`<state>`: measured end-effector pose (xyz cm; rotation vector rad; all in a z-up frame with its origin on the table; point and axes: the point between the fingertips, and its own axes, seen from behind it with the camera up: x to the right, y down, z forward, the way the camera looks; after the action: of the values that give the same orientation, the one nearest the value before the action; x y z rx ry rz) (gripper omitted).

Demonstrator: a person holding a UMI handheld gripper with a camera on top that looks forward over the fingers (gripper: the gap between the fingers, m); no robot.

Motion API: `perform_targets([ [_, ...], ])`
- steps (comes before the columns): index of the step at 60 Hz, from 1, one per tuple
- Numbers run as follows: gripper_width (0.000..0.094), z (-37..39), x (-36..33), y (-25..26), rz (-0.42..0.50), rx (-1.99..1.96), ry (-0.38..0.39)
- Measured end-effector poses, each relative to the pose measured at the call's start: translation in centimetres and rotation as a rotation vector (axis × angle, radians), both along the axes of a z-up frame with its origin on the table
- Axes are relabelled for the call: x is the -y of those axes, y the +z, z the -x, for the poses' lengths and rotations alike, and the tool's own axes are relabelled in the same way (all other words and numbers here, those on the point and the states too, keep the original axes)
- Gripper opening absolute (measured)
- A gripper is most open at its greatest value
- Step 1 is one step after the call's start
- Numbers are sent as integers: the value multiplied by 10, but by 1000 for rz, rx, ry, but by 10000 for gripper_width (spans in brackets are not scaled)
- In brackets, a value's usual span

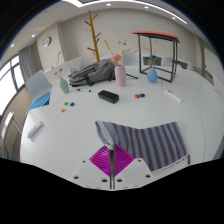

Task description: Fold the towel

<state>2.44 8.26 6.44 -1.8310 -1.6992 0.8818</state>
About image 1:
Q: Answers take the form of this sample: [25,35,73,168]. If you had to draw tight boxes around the round wall clock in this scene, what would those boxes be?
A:
[41,36,52,48]

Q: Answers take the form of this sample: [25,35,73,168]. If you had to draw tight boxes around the grey backpack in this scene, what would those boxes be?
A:
[68,58,117,87]

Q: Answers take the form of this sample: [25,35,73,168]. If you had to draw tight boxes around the wooden coat rack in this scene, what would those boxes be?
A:
[84,9,102,63]

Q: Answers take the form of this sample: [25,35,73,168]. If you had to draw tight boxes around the grey striped towel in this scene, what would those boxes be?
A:
[94,120,192,174]

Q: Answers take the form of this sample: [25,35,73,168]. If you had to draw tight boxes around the green vase with dried stems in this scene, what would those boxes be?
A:
[50,51,70,95]

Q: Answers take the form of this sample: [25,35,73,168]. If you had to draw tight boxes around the round ceiling lights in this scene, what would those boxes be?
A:
[9,2,178,48]

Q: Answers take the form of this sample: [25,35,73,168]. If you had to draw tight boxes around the pink vase with flowers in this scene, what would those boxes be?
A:
[103,39,133,88]

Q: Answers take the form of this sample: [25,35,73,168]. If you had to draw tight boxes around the grey curtain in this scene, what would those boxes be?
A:
[18,46,36,83]

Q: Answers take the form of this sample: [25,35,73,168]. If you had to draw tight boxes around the long ceiling light strip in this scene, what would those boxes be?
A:
[61,0,188,25]

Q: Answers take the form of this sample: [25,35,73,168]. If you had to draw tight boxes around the window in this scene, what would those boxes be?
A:
[0,54,26,116]

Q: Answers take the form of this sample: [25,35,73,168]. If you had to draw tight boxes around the blue vase with flowers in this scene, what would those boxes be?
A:
[141,41,161,84]

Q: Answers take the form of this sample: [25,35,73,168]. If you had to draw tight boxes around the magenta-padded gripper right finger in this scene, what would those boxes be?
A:
[113,145,154,190]

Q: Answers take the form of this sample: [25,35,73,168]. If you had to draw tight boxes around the black frame stand orange top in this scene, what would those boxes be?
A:
[130,30,181,84]

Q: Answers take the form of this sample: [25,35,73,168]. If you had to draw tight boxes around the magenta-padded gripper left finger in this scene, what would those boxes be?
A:
[71,144,112,190]

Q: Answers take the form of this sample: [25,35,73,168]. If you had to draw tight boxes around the white flat remote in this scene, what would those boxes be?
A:
[164,89,183,104]

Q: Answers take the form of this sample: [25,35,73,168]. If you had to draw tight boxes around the black rectangular box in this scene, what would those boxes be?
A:
[97,89,120,105]

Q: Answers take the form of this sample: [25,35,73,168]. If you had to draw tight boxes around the white chair blue seat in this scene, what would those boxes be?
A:
[24,69,53,114]

